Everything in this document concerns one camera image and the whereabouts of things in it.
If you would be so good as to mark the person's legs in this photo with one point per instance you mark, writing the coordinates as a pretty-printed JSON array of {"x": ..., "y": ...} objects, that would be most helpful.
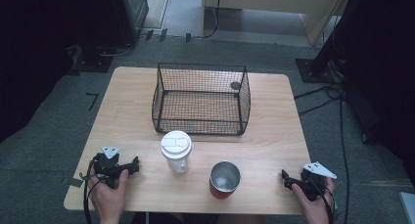
[{"x": 202, "y": 219}]

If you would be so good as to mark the beige wooden cabinet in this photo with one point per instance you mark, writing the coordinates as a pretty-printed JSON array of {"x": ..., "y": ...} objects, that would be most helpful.
[{"x": 277, "y": 0}]

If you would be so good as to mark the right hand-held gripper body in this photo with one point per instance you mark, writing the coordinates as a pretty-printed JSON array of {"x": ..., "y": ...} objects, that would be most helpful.
[{"x": 314, "y": 183}]

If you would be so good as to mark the person's left hand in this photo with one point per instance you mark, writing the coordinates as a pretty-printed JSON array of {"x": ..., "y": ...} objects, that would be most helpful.
[{"x": 109, "y": 199}]

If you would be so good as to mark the white flat object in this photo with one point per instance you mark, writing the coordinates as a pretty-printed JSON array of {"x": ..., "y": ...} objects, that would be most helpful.
[{"x": 408, "y": 207}]

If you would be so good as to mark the red metal cup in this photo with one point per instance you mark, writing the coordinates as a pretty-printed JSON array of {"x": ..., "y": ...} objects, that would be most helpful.
[{"x": 219, "y": 189}]

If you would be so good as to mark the dark curtain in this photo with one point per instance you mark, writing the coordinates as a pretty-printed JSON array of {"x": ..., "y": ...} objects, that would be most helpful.
[
  {"x": 381, "y": 70},
  {"x": 32, "y": 54}
]

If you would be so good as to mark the black equipment cabinet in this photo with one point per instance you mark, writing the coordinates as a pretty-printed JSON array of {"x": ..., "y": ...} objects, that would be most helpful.
[{"x": 130, "y": 12}]

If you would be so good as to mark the black floor tape strip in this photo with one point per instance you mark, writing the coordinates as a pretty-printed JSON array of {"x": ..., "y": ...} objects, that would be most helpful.
[
  {"x": 188, "y": 37},
  {"x": 163, "y": 35},
  {"x": 149, "y": 35}
]

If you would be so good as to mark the grey tape piece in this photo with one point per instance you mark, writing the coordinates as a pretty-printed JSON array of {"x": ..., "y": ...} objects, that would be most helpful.
[{"x": 75, "y": 182}]

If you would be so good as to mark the clear cup with white lid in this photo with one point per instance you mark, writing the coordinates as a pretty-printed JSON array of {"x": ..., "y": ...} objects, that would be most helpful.
[{"x": 176, "y": 147}]

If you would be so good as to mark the dark round disc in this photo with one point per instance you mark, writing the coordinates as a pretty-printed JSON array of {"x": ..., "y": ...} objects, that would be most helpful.
[{"x": 235, "y": 85}]

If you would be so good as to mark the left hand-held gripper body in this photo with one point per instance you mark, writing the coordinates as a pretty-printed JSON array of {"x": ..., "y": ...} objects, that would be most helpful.
[{"x": 109, "y": 167}]

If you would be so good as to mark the person's right hand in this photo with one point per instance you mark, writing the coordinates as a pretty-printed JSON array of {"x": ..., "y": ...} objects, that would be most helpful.
[{"x": 314, "y": 209}]

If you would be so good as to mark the black stand base plate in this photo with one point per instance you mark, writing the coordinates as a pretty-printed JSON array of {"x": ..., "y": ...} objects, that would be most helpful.
[
  {"x": 313, "y": 70},
  {"x": 93, "y": 62}
]

